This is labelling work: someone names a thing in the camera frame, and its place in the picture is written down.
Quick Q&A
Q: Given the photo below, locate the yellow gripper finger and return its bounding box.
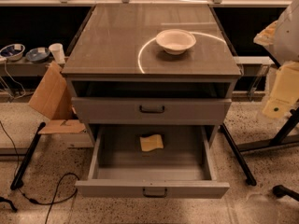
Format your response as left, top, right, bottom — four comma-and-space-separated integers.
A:
262, 62, 299, 119

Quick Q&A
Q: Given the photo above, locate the yellow sponge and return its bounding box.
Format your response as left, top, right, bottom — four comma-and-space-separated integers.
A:
140, 134, 164, 152

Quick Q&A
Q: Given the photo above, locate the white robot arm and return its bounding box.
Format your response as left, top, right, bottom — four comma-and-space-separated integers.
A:
253, 0, 299, 119

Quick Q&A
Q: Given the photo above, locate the open grey lower drawer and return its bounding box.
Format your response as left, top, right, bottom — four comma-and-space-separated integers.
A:
76, 125, 229, 199

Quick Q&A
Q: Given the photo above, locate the white bowl on counter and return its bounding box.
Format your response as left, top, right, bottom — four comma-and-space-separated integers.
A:
156, 29, 196, 55

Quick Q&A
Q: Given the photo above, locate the grey drawer cabinet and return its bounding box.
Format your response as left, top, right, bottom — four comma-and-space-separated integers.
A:
63, 3, 241, 140

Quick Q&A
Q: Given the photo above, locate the closed grey upper drawer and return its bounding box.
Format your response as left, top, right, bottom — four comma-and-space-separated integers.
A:
72, 97, 231, 125

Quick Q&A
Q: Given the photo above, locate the black caster foot right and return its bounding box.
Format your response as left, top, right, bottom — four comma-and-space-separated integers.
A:
272, 185, 299, 202

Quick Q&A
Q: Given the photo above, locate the brown cardboard box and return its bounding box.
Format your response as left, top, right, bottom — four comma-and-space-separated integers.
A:
29, 62, 85, 134

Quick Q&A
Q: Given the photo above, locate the white paper cup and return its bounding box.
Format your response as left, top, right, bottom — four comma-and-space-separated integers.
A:
49, 43, 65, 64

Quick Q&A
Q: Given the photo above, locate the blue bowl near cup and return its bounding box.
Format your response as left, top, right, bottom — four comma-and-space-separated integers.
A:
25, 47, 50, 63

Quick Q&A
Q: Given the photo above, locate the blue bowl far left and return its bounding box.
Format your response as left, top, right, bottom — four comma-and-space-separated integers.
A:
0, 44, 25, 62

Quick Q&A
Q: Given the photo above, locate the black left table leg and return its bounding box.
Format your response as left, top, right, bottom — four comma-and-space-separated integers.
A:
10, 122, 46, 190

